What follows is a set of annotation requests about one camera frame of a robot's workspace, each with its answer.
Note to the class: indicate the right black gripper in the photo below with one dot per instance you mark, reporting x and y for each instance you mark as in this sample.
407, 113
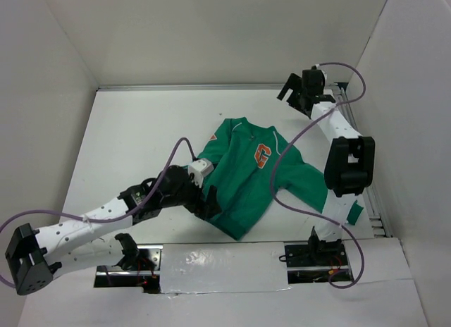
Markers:
295, 82

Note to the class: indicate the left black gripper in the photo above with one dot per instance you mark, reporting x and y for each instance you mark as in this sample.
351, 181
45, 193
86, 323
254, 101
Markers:
204, 208

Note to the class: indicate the green jacket with white lettering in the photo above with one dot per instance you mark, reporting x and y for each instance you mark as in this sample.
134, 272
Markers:
250, 164

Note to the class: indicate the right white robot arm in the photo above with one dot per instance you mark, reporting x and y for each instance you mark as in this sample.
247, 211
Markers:
349, 166

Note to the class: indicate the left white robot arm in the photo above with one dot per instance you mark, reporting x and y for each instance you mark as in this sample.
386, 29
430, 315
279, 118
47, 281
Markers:
37, 256

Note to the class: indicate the silver tape patch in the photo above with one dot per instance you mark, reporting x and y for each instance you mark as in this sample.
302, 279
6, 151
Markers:
223, 268

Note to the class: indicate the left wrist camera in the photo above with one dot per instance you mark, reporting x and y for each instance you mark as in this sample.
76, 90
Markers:
200, 169

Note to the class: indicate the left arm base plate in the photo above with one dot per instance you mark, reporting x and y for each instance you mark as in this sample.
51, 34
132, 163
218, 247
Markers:
145, 274

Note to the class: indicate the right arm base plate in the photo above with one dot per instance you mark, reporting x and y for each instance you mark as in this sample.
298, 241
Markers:
315, 262

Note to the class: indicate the aluminium frame rail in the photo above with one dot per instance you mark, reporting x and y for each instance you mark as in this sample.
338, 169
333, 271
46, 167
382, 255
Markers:
133, 135

